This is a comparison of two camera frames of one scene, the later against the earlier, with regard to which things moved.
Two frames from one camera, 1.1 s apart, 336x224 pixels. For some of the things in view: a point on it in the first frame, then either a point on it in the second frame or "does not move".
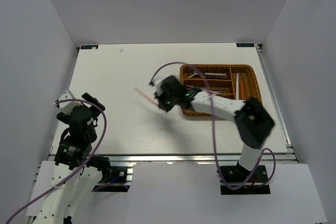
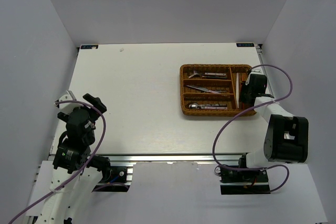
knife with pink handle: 205,90 does not move
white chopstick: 237,86 does not move
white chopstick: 237,86 does not move
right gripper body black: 168,101 → 245,90
